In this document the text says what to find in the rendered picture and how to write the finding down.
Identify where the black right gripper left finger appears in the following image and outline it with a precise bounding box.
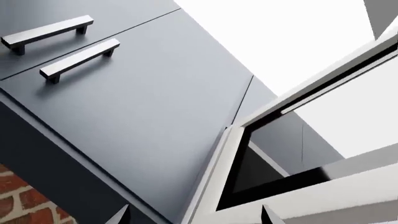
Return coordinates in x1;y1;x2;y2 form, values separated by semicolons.
106;203;131;224

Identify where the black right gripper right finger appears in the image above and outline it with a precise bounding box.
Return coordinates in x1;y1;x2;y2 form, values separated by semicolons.
261;204;284;224

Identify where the white microwave body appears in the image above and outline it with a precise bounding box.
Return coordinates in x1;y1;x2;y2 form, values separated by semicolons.
261;143;398;224

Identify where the white microwave door dark window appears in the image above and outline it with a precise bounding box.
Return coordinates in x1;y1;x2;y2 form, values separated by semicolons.
182;32;398;224

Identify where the grey cabinet door wide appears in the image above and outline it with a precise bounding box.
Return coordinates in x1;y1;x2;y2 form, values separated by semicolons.
0;8;254;224

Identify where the lower silver cabinet handle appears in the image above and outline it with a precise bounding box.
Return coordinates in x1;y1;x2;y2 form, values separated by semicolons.
39;37;121;84

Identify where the silver cabinet handle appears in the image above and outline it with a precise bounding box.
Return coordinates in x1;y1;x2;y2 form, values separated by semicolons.
1;15;95;56
39;37;121;84

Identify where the upper silver cabinet handle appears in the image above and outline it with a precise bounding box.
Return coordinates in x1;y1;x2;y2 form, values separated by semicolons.
1;15;95;56

